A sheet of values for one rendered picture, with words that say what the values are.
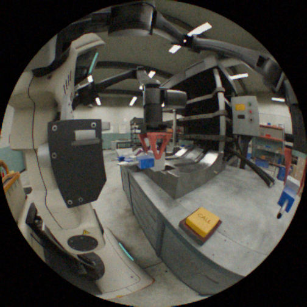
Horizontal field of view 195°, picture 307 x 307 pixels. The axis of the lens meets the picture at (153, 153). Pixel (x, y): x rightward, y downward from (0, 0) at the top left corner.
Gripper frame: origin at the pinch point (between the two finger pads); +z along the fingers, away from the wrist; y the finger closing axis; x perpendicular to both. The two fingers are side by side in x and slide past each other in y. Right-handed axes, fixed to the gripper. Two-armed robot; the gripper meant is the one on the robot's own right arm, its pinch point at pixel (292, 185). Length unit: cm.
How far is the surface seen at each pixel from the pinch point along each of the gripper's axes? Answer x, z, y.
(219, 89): -39, -54, 71
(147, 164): 28.4, 1.3, 24.2
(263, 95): -629, -292, 240
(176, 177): 19.6, 5.9, 24.9
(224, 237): 10.6, 14.7, 7.1
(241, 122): -59, -23, 63
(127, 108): 234, -239, 726
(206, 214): 14.1, 11.0, 13.7
